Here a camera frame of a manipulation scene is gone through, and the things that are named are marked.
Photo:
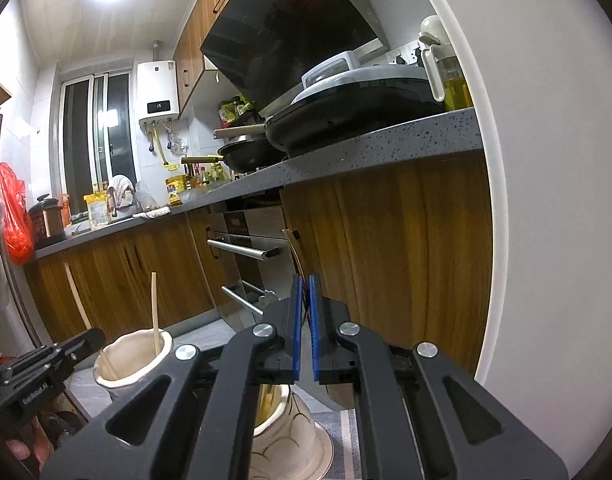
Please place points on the wooden chopstick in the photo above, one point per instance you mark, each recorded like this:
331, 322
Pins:
156, 310
77, 295

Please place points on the group of condiment packets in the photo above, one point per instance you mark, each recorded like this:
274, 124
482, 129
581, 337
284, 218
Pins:
233, 110

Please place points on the clear plastic bag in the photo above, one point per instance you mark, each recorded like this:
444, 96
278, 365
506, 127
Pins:
146, 195

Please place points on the black wok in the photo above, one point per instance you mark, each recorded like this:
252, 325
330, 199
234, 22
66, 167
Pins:
246, 155

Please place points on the glass oil dispenser bottle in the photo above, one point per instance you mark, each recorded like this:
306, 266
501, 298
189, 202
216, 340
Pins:
453, 80

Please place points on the person's left hand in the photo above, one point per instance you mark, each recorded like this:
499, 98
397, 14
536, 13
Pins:
18, 447

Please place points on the metal faucet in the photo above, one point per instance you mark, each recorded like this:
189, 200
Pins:
113, 205

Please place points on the electric pressure cooker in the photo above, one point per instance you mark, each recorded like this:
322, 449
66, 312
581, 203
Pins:
47, 217

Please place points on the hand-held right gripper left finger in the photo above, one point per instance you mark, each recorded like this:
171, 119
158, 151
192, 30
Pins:
297, 330

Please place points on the beige rag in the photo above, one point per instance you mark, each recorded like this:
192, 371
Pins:
151, 212

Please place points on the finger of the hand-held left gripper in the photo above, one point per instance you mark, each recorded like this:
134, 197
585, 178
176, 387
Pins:
83, 342

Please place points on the white refrigerator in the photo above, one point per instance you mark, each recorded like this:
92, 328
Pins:
536, 160

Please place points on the grey plaid mat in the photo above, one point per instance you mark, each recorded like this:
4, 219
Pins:
338, 445

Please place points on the grey stone countertop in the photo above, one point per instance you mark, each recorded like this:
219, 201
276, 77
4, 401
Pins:
386, 135

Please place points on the wooden base cabinets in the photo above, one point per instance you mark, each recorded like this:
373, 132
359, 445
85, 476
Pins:
411, 235

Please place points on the white wall socket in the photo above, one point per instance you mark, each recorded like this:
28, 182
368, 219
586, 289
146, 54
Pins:
403, 55

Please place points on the yellow oil jug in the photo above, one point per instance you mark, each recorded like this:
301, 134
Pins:
175, 190

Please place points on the wooden wall cabinet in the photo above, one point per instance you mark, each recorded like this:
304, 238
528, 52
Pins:
196, 35

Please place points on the gold fork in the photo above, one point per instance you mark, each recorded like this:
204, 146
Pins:
292, 255

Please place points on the black range hood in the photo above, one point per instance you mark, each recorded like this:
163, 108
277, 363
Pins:
286, 25

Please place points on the stainless built-in oven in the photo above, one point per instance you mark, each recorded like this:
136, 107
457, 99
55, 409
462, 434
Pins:
251, 225

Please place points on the yellow packet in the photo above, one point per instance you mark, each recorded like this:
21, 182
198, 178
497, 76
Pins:
97, 210

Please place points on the grey pan lid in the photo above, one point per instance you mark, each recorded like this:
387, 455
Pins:
366, 85

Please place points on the white water heater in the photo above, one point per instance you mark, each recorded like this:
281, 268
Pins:
158, 85

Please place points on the white plastic container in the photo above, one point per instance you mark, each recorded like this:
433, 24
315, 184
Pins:
331, 65

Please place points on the sliding window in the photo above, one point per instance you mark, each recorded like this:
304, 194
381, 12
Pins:
118, 125

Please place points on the row of sauce bottles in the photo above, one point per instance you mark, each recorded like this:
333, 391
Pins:
206, 176

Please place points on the red plastic bag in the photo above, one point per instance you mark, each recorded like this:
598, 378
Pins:
16, 215

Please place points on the white cloth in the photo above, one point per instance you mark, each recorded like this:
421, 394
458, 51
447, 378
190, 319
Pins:
122, 182

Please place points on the cream floral ceramic utensil holder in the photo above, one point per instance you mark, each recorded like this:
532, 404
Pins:
131, 357

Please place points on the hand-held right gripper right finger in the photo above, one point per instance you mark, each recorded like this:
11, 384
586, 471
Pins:
313, 330

